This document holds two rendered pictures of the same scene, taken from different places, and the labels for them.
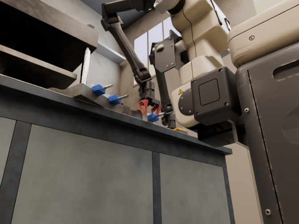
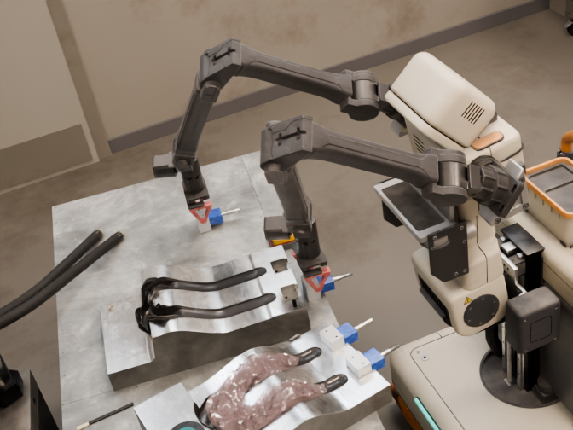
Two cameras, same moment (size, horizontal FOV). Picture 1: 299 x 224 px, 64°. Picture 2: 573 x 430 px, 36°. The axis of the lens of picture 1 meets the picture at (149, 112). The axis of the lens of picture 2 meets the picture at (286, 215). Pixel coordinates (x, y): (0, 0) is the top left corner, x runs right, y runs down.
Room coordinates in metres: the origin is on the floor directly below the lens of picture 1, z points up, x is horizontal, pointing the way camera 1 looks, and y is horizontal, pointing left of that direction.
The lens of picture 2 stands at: (0.18, 1.45, 2.33)
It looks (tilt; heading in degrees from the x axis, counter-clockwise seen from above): 36 degrees down; 305
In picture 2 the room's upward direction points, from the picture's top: 11 degrees counter-clockwise
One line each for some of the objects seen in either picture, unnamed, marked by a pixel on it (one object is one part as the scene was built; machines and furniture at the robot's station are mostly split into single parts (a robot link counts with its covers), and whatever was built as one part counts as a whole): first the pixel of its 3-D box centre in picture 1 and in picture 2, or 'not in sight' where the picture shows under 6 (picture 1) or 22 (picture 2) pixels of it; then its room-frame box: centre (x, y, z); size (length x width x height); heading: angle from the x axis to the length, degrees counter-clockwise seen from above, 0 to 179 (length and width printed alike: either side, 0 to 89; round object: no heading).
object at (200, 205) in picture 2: not in sight; (199, 207); (1.56, -0.14, 0.89); 0.07 x 0.07 x 0.09; 42
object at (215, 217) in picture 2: not in sight; (218, 215); (1.55, -0.19, 0.83); 0.13 x 0.05 x 0.05; 42
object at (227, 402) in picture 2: not in sight; (260, 388); (1.06, 0.41, 0.90); 0.26 x 0.18 x 0.08; 59
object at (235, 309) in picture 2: not in sight; (202, 294); (1.33, 0.20, 0.92); 0.35 x 0.16 x 0.09; 42
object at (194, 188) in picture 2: (171, 126); (193, 183); (1.58, -0.16, 0.96); 0.10 x 0.07 x 0.07; 132
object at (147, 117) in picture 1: (154, 117); (328, 281); (1.11, -0.03, 0.83); 0.13 x 0.05 x 0.05; 44
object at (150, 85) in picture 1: (149, 87); (303, 227); (1.14, 0.00, 1.02); 0.07 x 0.06 x 0.07; 21
